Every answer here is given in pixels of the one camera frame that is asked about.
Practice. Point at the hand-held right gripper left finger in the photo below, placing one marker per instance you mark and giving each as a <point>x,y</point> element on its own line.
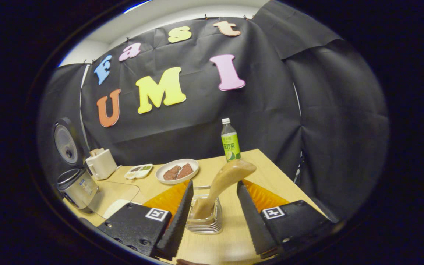
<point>177,224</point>

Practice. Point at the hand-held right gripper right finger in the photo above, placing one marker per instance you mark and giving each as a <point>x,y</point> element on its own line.
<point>252,221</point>

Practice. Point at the wooden spoon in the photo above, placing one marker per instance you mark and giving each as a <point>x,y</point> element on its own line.
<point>226,176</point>

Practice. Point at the white rice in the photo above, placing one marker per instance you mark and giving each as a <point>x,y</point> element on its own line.
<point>118,208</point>

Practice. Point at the clear rice container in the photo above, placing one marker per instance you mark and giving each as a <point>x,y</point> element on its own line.
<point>123,191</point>

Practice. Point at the dark grey rice cooker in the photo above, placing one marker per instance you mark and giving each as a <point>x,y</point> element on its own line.
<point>77,187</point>

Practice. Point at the brown meat piece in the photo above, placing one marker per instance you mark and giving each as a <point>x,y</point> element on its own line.
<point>171,173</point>
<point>186,170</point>

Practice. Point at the white plate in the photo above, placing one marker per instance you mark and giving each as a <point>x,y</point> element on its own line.
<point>177,162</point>

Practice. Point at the small white divided dish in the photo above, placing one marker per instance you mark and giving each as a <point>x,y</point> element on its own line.
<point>138,172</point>

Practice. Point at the green label tea bottle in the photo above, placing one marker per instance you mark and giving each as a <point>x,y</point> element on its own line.
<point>230,145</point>

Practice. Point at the white toaster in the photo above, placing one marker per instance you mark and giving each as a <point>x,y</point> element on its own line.
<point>101,167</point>

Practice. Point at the toast slice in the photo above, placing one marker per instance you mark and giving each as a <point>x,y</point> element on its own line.
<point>94,151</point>

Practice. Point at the black backdrop cloth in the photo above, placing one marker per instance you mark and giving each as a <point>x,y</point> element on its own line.
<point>271,110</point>

